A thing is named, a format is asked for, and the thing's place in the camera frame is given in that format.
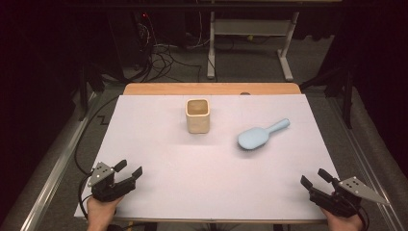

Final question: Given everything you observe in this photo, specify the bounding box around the black metal stand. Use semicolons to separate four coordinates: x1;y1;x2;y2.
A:
77;61;106;122
299;64;356;130

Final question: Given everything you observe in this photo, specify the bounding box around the person's right hand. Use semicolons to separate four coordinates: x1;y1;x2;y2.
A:
320;206;365;231

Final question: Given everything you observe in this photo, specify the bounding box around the aluminium rail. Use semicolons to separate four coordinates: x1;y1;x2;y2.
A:
326;95;408;231
18;91;98;231

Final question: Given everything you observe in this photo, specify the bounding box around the long black floor cable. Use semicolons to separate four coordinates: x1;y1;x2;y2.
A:
74;95;120;177

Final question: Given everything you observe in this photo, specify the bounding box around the white table cover sheet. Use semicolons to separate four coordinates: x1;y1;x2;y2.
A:
74;93;356;223

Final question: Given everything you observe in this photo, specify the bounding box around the beige square cup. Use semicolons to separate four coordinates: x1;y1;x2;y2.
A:
185;98;211;135

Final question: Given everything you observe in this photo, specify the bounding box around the white metal desk frame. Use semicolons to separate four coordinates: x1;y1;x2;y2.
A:
206;11;301;83

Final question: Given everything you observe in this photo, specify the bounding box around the tangle of floor cables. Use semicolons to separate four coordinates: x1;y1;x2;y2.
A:
136;13;213;84

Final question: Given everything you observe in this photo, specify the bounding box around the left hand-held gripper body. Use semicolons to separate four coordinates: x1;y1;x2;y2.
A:
87;162;138;203

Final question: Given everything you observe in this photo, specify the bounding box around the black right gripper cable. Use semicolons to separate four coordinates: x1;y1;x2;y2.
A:
352;199;370;231

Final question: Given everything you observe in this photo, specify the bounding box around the person's left hand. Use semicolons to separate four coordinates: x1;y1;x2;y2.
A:
86;195;124;231

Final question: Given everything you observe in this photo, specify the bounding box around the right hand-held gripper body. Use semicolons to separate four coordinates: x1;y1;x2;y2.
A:
309;176;391;218

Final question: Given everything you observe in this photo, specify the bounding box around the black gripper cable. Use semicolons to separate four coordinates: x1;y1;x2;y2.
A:
77;172;94;219
352;199;370;231

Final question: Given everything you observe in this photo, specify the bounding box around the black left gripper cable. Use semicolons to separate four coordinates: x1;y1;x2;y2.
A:
77;172;94;219

